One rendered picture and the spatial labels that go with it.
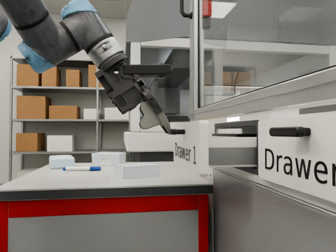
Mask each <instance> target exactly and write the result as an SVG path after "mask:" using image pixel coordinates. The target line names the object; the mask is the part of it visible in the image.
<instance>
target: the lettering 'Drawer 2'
mask: <svg viewBox="0 0 336 252"><path fill-rule="evenodd" d="M267 151H269V152H271V155H272V165H271V167H267ZM279 158H282V155H280V156H278V155H276V171H277V172H279ZM285 159H289V161H290V163H285V164H284V166H283V170H284V173H285V174H286V175H289V174H290V175H291V176H292V175H293V170H292V160H291V158H290V157H289V156H285V157H284V160H285ZM295 162H296V169H297V175H298V177H299V178H300V177H301V173H302V167H303V169H304V175H305V179H307V180H308V178H309V172H310V166H311V160H308V166H307V172H306V166H305V160H304V159H301V163H300V170H299V165H298V159H297V158H295ZM319 164H321V165H323V166H324V171H323V170H318V169H317V167H318V165H319ZM286 166H290V170H289V172H286ZM273 167H274V154H273V151H272V150H271V149H268V148H265V169H268V170H271V169H272V168H273ZM317 173H322V174H328V169H327V166H326V164H325V163H324V162H323V161H318V162H317V163H316V164H315V166H314V176H315V179H316V180H317V181H318V182H319V183H321V184H327V180H324V181H323V180H320V179H319V178H318V176H317ZM332 186H334V187H335V186H336V166H335V164H334V163H332Z"/></svg>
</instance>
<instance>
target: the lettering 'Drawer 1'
mask: <svg viewBox="0 0 336 252"><path fill-rule="evenodd" d="M176 148H177V151H176ZM179 148H180V151H179V157H180V158H182V159H183V158H184V159H185V158H186V161H188V159H187V157H186V155H187V156H188V149H187V148H186V150H185V148H182V150H181V147H179ZM193 149H194V162H193V163H194V164H195V165H196V162H195V146H194V147H193ZM177 152H178V147H177V143H176V142H175V156H177ZM186 152H187V153H186Z"/></svg>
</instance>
